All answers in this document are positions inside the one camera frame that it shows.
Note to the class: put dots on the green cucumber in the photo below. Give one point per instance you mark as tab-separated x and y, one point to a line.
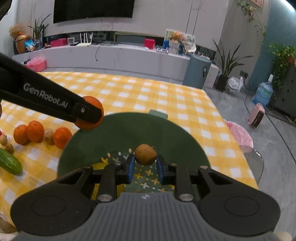
10	162

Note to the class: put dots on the ivy plant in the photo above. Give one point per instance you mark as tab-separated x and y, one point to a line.
281	60

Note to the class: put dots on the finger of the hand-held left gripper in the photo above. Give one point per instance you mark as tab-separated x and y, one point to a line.
89	112

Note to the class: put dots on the pink space heater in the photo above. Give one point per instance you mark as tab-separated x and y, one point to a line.
256	115

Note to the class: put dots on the grey-blue trash bin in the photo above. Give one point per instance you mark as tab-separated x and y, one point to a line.
195	71

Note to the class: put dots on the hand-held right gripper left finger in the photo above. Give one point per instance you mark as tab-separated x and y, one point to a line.
130	168

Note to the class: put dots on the pink stool cushion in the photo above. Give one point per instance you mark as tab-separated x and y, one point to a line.
241	136

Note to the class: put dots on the grey television console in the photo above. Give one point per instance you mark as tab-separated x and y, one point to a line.
127	60

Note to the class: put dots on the small white device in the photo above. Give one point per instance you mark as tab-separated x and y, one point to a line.
71	41

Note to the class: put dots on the pink plastic basket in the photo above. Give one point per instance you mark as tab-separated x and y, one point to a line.
36	64

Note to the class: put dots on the red box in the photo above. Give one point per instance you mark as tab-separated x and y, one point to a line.
149	44

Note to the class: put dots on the blue snack bag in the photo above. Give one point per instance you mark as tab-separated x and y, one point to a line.
29	45

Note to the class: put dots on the tall potted plant black pot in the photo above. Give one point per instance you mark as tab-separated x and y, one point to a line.
223	81

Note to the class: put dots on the blue water jug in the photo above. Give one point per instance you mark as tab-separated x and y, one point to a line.
262	93

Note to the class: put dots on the green bowl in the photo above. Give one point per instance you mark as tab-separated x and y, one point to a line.
115	129

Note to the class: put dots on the golden vase with dried flowers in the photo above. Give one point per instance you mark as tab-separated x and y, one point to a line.
20	42

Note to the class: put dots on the white plastic bag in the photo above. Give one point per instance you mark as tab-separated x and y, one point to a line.
235	85

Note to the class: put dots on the yellow checkered tablecloth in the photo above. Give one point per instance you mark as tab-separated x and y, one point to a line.
138	92

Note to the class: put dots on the green leafy potted plant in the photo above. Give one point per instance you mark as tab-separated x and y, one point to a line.
39	30

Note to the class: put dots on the dark grey cabinet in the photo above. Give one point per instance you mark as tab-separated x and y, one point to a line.
286	97

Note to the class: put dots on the white router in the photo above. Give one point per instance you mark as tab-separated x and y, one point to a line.
84	41

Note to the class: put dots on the printed display board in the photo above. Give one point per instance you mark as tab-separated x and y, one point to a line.
188	45

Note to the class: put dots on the hanging vine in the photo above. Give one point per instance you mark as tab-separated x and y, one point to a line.
249	11

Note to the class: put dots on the pink box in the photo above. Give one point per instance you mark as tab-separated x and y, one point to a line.
58	43

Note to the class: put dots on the brown teddy bear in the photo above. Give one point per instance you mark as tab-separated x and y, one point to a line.
177	37

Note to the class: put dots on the orange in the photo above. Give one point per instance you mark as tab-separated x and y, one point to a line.
35	131
86	126
62	138
20	135

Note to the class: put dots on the black television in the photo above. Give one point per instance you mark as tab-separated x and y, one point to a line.
92	9

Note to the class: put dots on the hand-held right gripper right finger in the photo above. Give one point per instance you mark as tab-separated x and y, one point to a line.
160	171

